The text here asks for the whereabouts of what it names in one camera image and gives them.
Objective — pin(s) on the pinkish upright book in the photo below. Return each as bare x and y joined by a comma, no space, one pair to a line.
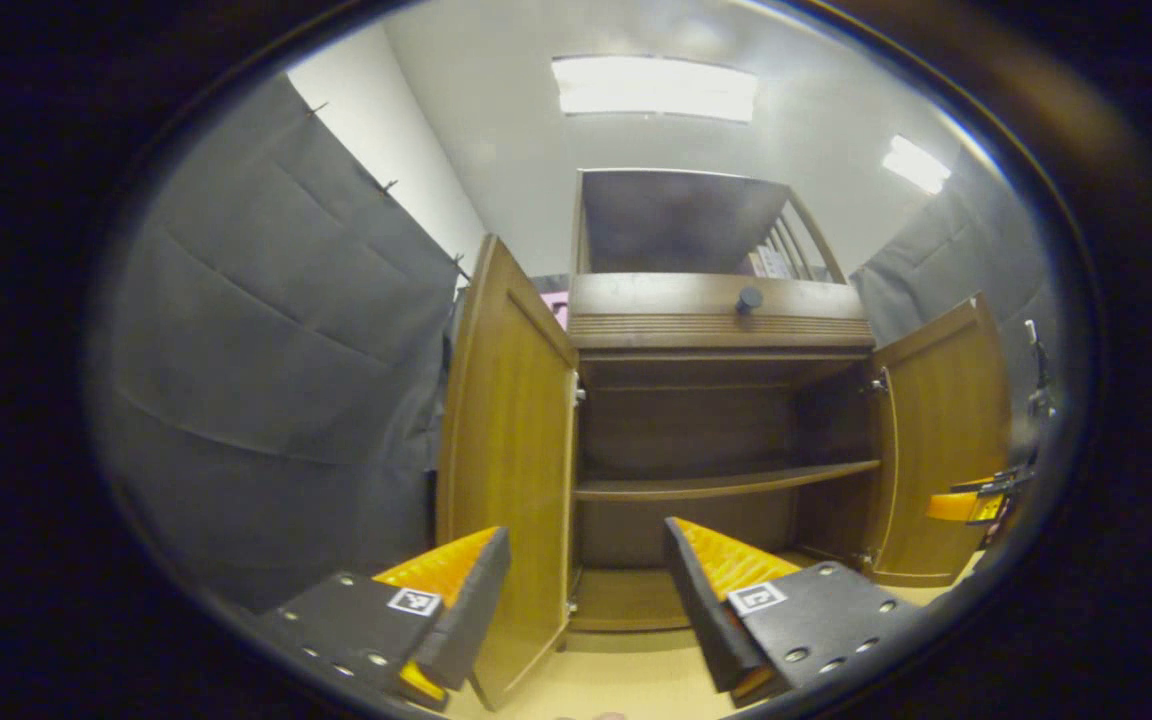
756,264

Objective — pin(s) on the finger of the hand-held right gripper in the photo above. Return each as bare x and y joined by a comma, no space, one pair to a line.
961,505

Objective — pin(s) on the wooden inner cabinet shelf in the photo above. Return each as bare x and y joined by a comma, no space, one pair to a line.
726,482

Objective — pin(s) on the large ceiling light panel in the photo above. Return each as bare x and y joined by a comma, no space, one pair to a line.
656,88

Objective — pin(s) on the black round drawer knob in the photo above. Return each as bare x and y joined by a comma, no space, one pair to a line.
749,299

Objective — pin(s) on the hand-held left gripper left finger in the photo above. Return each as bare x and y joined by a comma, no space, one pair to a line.
471,610

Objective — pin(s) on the white upright book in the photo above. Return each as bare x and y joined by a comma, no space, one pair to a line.
771,262
787,262

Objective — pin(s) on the small ceiling light panel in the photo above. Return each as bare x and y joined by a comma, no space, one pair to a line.
916,165

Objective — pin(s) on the wooden cabinet door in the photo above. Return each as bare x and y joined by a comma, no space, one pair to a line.
506,470
941,440

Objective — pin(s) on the metal left door hinge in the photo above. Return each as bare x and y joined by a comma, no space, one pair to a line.
578,388

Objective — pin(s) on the wooden drawer front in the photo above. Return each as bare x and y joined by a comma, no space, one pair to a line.
696,300

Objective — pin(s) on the metal door hinge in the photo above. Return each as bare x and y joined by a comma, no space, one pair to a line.
578,388
879,382

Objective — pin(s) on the wooden double-door shoe cabinet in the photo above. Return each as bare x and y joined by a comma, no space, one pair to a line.
726,420

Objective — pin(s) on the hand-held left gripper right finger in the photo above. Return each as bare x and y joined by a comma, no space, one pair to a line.
701,610

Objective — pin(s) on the metal right door hinge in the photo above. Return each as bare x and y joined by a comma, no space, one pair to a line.
879,382

